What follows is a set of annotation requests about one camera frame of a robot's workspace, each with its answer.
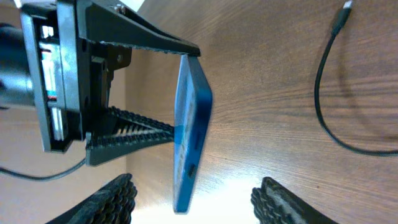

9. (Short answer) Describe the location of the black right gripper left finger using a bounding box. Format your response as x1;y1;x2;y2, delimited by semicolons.
49;173;137;224

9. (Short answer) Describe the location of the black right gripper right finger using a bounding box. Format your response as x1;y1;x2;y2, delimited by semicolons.
251;177;337;224

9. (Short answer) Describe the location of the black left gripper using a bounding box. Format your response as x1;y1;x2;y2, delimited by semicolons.
21;0;201;166

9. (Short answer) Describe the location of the blue Galaxy smartphone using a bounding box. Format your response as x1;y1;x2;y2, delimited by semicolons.
173;55;213;213

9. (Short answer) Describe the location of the black USB charging cable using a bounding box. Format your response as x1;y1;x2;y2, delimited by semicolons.
313;0;398;157

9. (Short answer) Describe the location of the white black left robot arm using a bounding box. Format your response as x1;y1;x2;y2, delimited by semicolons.
1;0;200;166

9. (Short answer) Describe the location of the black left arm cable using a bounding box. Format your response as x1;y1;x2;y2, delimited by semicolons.
0;157;87;182

